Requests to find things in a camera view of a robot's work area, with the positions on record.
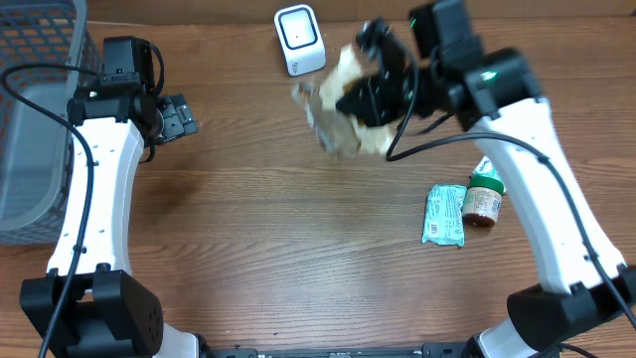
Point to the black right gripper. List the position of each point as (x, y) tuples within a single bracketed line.
[(374, 94)]

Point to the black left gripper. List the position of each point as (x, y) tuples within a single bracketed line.
[(179, 114)]

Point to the teal Kleenex tissue pack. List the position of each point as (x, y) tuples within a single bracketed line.
[(486, 168)]

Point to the teal snack packet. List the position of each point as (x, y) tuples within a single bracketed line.
[(443, 224)]

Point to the green lid jar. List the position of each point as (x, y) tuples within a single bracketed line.
[(483, 201)]

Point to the silver capped amber bottle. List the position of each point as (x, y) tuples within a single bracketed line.
[(529, 119)]

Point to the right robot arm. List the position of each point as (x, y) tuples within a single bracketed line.
[(584, 281)]

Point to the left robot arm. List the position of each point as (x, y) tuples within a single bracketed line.
[(88, 304)]

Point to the white barcode scanner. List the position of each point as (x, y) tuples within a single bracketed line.
[(300, 39)]

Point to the grey plastic shopping basket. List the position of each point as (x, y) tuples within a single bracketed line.
[(36, 152)]

